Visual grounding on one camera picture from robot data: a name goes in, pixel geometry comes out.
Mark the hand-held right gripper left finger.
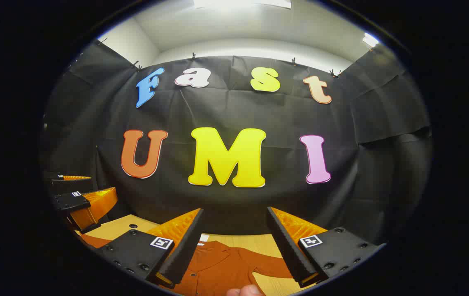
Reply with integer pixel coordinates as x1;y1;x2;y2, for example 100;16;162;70
95;208;204;289

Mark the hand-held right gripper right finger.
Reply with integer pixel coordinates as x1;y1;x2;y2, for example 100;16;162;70
266;206;386;288

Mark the orange shirt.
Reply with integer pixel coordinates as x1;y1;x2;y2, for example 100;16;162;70
79;232;297;296

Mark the black backdrop cloth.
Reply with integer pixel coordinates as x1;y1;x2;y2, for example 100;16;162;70
41;39;432;247

